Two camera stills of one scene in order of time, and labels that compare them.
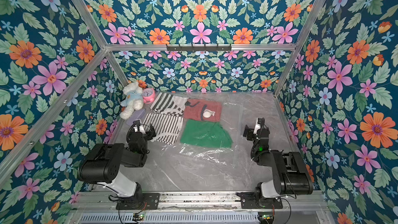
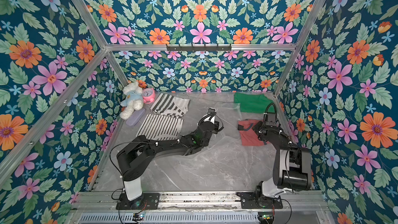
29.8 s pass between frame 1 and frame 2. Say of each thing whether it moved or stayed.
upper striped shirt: stayed
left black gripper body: moved
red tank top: moved
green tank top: moved
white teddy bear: stayed
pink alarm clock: stayed
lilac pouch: stayed
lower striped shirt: stayed
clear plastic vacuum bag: moved
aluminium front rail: stayed
